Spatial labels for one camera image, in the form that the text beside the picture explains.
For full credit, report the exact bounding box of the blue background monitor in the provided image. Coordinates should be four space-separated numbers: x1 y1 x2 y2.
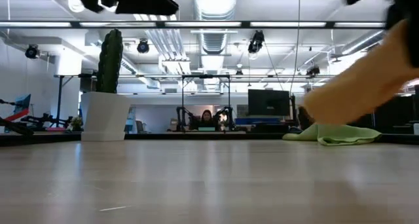
12 94 32 117

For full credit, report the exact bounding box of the small background potted plant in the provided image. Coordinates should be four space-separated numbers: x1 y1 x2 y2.
67 114 84 132

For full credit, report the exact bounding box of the black crossbar with light strips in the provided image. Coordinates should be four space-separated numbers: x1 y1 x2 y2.
0 20 387 29

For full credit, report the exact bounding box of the green microfiber towel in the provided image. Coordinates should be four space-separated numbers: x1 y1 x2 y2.
282 123 383 147

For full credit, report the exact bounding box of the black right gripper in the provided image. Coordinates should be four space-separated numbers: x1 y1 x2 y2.
386 0 419 67

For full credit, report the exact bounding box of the green cactus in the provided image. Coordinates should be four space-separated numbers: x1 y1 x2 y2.
96 28 124 94

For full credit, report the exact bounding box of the black room partition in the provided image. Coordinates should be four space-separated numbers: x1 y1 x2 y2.
348 94 419 135

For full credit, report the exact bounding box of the thin hanging black cable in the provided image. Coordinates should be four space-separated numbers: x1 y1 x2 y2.
289 0 301 94

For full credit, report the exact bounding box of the white plant pot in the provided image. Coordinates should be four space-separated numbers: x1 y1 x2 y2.
80 91 132 142

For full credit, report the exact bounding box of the orange microfiber towel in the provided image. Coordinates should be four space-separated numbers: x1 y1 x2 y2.
302 19 419 125

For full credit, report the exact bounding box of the black metal table frame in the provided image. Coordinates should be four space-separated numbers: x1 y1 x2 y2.
0 131 419 147

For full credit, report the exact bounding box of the black computer monitor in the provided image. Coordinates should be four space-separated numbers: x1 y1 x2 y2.
247 88 291 117

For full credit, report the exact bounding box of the red background panel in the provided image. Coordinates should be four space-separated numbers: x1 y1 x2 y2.
5 108 30 122

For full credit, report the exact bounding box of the black background rig frame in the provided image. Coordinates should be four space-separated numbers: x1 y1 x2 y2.
181 74 231 133

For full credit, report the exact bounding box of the silver ceiling air duct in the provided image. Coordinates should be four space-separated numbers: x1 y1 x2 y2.
192 0 239 21

